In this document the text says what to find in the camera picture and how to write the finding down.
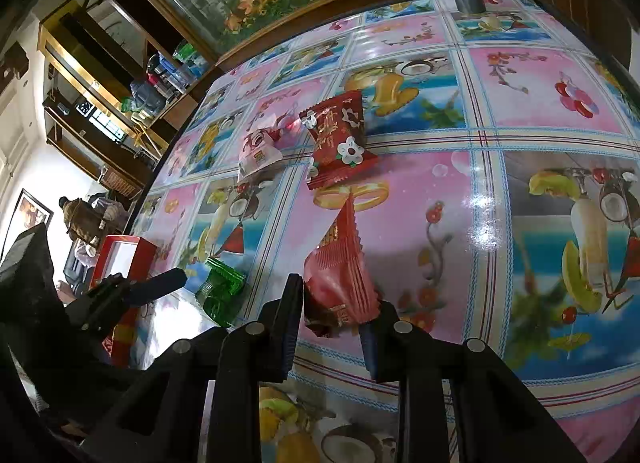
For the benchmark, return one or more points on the brown stuffed toy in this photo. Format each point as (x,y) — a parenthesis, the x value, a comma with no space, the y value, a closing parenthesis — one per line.
(84,223)

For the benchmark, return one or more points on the colourful plastic tablecloth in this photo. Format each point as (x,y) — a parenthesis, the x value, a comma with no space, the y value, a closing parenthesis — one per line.
(462,242)

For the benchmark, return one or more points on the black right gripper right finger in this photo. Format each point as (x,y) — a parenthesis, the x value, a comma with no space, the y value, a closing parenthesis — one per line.
(461,391)

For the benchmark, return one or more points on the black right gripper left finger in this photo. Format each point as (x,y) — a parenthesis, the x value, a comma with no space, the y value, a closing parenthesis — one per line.
(200,399)

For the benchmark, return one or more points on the red flower snack packet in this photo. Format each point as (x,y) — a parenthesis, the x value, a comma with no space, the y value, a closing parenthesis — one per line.
(340,140)
(339,292)

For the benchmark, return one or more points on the wooden cabinet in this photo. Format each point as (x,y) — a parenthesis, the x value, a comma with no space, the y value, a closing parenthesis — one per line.
(279,56)

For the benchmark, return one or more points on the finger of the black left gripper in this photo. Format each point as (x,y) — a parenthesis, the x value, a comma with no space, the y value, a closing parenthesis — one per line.
(105,304)

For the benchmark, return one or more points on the red white cardboard box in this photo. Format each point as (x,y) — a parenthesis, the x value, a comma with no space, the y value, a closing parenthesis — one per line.
(123,260)

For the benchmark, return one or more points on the pink white bear snack packet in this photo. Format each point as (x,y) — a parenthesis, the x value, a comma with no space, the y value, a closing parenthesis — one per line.
(264,143)

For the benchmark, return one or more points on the green foil snack packet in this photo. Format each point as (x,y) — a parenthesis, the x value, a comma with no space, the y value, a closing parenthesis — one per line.
(219,295)

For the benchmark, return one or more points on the framed wall picture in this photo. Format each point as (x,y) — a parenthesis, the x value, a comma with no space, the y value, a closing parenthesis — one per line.
(28,212)

